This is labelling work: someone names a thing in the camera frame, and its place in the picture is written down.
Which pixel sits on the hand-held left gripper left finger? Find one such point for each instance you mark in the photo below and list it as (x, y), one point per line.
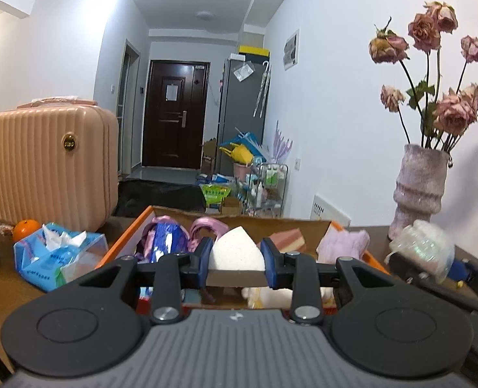
(205, 262)

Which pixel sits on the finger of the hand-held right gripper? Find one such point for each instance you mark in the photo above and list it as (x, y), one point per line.
(461, 268)
(417, 277)

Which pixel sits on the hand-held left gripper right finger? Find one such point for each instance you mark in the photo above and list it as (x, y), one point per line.
(267, 262)

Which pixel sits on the pink and yellow layered sponge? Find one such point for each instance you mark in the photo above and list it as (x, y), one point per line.
(289, 240)

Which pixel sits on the white wedge sponge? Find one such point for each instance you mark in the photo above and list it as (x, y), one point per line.
(234, 250)

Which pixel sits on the yellow sheep plush toy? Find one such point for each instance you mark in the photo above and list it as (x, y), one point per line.
(271, 297)

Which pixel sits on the purple satin scrunchie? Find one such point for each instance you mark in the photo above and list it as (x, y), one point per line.
(200, 228)

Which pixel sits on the orange cardboard box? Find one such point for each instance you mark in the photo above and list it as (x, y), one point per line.
(263, 223)

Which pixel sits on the blue packet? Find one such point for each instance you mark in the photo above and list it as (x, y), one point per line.
(166, 238)

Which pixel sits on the pink satin scrunchie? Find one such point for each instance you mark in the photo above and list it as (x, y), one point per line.
(148, 246)

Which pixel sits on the lilac fluffy towel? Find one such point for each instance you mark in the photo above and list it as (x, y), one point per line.
(344, 244)

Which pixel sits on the small brown cardboard box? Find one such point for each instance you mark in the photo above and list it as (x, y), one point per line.
(230, 206)

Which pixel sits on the green printed bag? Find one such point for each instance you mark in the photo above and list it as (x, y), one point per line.
(215, 195)

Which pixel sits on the metal trolley rack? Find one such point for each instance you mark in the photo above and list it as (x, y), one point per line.
(267, 190)

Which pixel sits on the black floor bag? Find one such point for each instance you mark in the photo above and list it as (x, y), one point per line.
(158, 198)

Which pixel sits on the white panel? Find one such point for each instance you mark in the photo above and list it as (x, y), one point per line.
(330, 210)

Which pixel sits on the blue and white floor packages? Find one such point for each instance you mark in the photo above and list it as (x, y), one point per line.
(214, 179)

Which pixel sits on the pink textured vase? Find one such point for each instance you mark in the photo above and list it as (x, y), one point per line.
(421, 186)

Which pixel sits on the pink bucket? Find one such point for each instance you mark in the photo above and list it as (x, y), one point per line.
(241, 171)

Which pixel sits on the tall brown cardboard box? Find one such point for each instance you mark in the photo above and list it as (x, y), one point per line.
(209, 157)

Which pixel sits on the yellow plastic item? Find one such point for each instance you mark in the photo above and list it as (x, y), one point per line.
(241, 154)

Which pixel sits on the blue plastic item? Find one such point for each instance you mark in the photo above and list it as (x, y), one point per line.
(253, 141)

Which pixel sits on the dark brown entrance door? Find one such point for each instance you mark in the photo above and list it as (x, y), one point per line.
(162, 137)

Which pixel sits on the grey refrigerator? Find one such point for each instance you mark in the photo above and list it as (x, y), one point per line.
(239, 121)

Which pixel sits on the blue tissue pack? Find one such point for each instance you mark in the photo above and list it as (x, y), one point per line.
(52, 262)

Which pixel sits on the white folded umbrella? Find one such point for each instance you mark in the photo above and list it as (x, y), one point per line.
(262, 93)

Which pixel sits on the grey interior door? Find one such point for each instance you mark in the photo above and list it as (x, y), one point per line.
(126, 109)

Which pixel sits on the paper notice on door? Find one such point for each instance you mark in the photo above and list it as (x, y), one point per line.
(171, 93)

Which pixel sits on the pink ribbed suitcase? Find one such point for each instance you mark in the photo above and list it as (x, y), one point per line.
(48, 169)

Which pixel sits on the orange fruit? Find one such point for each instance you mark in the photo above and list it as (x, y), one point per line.
(25, 230)

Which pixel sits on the clear plastic bag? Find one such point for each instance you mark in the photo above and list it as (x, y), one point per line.
(243, 72)

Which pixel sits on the yellow and black box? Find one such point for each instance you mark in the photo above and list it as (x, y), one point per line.
(255, 52)

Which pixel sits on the dried rose bouquet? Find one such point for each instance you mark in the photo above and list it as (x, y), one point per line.
(425, 32)

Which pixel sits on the ceiling lamp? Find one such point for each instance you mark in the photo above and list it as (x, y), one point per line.
(205, 15)

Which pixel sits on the white wall socket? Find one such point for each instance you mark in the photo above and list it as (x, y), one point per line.
(298, 164)

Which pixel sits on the purple wall decoration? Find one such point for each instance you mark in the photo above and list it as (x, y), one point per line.
(282, 145)

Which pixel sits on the wall poster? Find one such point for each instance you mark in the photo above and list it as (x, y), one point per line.
(291, 48)

